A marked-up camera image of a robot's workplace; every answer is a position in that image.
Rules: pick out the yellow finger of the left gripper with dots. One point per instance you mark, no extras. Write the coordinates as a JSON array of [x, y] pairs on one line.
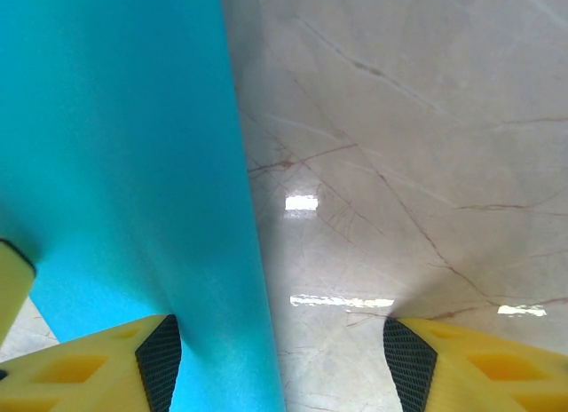
[[13, 283]]

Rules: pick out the teal cloth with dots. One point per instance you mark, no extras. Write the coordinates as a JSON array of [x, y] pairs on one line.
[[133, 119]]

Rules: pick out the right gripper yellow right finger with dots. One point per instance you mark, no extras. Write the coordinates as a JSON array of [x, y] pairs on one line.
[[479, 372]]

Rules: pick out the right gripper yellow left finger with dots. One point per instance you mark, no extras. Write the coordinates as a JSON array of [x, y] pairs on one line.
[[89, 376]]

